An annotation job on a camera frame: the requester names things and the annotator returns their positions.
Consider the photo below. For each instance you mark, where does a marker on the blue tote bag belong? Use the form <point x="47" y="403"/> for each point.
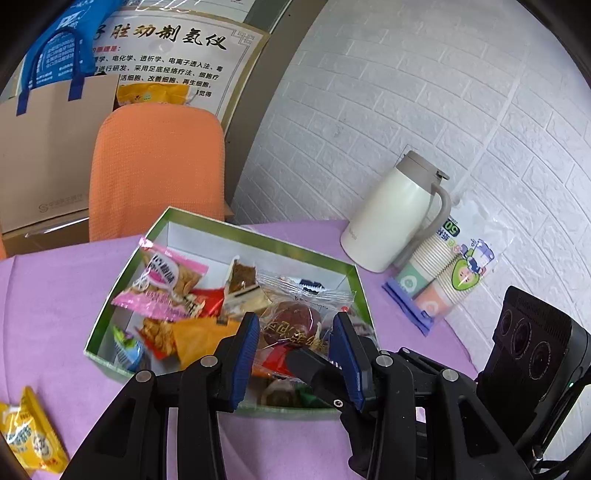
<point x="55" y="55"/>

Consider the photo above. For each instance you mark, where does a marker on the pink cracker packet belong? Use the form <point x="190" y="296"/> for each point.
<point x="161" y="277"/>

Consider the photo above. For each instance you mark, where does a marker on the purple tablecloth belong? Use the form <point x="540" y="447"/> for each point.
<point x="46" y="300"/>

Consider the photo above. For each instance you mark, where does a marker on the white info poster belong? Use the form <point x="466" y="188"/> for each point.
<point x="221" y="7"/>

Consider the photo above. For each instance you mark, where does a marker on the small brown cake packet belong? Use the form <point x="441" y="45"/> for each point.
<point x="242" y="277"/>

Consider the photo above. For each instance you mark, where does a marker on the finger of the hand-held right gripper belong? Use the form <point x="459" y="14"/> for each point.
<point x="314" y="374"/>

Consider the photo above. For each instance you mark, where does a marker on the pack of paper cups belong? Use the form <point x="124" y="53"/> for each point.
<point x="452" y="277"/>

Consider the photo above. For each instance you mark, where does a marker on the yellow transparent snack packet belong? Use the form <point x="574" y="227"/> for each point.
<point x="198" y="341"/>

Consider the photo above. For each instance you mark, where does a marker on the brown cardboard box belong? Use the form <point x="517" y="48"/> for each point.
<point x="46" y="237"/>

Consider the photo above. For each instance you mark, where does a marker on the red white snack packet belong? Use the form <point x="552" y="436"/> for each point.
<point x="210" y="302"/>

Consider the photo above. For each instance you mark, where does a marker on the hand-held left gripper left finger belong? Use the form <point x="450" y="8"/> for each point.
<point x="244" y="364"/>

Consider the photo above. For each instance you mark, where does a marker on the blue green snack packet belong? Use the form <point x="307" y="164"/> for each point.
<point x="129" y="348"/>

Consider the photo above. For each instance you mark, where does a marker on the yellow cracker packet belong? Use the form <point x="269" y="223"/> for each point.
<point x="32" y="434"/>

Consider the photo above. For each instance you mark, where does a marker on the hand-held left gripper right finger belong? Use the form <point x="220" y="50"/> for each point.
<point x="346" y="364"/>

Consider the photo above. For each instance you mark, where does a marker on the green candy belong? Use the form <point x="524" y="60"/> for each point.
<point x="307" y="398"/>

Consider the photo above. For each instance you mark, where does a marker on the cream thermos jug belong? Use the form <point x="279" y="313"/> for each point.
<point x="383" y="221"/>

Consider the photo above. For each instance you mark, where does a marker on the orange chair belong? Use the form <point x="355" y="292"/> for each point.
<point x="2" y="247"/>
<point x="157" y="170"/>

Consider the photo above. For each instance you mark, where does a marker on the wall poster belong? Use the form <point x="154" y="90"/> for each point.
<point x="184" y="60"/>

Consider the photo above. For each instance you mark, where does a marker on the dark brown bread packet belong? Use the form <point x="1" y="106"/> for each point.
<point x="291" y="325"/>

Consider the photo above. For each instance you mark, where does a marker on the green cardboard box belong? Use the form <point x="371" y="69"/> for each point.
<point x="106" y="362"/>

